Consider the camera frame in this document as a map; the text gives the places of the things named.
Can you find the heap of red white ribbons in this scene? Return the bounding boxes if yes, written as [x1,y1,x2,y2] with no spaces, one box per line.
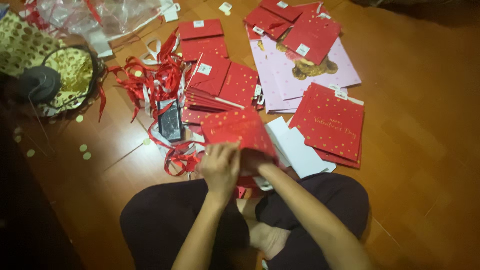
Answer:
[97,29,205,177]

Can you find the red gift bag white label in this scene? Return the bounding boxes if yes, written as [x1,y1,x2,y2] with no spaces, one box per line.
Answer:
[178,19,224,41]

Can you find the person's bare foot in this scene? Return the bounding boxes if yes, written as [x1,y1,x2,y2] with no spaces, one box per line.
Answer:
[237,198,292,261]

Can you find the scattered gold paper dots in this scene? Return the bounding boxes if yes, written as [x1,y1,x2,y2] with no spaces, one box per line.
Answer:
[13,114,151,161]

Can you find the red gold-dotted gift bag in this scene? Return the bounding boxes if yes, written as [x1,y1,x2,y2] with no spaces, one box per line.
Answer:
[200,108,280,178]

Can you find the black round hole punch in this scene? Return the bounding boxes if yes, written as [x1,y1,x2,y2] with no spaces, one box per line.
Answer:
[17,65,62,106]

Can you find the stack of red heart-print bags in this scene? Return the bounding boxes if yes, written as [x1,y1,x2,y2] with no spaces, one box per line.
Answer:
[288,82,365,169]

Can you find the white paper sheets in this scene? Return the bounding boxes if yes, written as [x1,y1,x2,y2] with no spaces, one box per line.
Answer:
[264,116,337,179]

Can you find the stack of pink bear bags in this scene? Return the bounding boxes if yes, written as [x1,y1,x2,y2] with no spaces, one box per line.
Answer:
[245,23,362,114]

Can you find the person's dark trousers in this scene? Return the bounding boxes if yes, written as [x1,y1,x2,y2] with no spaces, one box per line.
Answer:
[119,172,370,270]

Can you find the black rectangular box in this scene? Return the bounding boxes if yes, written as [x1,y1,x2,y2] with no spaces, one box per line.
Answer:
[157,99,185,143]

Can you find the small red tagged gift bag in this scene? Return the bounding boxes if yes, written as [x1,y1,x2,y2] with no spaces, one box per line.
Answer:
[259,0,303,22]
[244,5,293,40]

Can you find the clear plastic wrapping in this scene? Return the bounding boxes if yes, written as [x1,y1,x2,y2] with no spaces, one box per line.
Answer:
[19,0,181,58]

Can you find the pile of folded red bags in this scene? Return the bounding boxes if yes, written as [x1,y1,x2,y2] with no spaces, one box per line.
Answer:
[181,52,265,125]

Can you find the person's left hand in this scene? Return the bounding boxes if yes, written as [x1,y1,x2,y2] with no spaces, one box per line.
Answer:
[200,142,241,193]

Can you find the red gift bag gold dots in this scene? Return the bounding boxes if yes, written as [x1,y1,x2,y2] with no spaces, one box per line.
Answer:
[180,36,229,62]

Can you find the gold perforated paper sheet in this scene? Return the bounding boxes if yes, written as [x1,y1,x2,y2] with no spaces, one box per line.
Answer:
[0,10,95,115]

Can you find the large red tagged gift bag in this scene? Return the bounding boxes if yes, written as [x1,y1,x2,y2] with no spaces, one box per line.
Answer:
[281,8,343,66]

